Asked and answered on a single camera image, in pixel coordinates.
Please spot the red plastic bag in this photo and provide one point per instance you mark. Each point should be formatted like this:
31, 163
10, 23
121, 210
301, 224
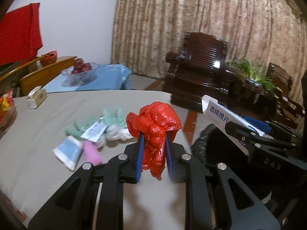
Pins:
154, 122

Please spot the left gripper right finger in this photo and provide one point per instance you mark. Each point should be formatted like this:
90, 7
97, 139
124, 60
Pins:
216, 198

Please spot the red snack packets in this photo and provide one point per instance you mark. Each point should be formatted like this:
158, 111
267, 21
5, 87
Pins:
7, 103

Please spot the patterned beige curtain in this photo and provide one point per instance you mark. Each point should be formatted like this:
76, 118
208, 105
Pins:
263, 31

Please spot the potted green plant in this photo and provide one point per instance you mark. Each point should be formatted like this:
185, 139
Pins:
253, 73

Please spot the pink packet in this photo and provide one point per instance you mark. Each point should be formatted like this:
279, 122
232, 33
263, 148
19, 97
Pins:
91, 154

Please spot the light blue tablecloth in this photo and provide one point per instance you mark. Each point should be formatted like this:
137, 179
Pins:
106, 77

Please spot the tissue box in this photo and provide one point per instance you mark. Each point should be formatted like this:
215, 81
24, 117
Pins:
36, 97

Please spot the white wipe packet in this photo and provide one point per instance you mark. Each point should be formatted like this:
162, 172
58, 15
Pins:
95, 131

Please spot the glass snack dish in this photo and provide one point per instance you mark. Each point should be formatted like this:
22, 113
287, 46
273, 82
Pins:
8, 118

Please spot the white alcohol pad box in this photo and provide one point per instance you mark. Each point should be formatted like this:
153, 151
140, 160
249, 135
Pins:
220, 115

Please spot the red cloth cover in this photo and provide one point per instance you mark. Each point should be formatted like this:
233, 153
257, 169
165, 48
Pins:
20, 37

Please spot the glass fruit bowl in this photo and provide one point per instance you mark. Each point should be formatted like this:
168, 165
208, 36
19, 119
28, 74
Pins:
73, 79

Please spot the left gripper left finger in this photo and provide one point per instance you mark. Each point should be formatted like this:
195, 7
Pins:
92, 198

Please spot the red ornament basket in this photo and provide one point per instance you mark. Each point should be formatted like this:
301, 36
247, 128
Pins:
48, 58

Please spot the black trash bin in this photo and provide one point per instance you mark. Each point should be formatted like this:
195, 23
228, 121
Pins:
213, 147

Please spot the dark wooden armchair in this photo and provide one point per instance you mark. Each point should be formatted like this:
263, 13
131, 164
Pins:
287, 110
198, 70

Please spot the wooden tv cabinet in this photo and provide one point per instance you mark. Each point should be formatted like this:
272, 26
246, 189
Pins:
31, 75

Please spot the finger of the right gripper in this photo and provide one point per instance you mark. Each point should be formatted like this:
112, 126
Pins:
274, 129
254, 138

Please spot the red apples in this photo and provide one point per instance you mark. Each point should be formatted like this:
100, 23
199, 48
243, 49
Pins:
80, 67

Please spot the dark wooden side table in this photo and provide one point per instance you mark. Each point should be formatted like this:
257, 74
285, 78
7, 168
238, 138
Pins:
248, 100

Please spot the light blue packet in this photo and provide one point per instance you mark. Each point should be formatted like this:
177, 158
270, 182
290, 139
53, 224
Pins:
69, 152

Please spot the white cotton glove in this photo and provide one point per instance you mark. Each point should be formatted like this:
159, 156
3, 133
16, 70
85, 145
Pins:
113, 133

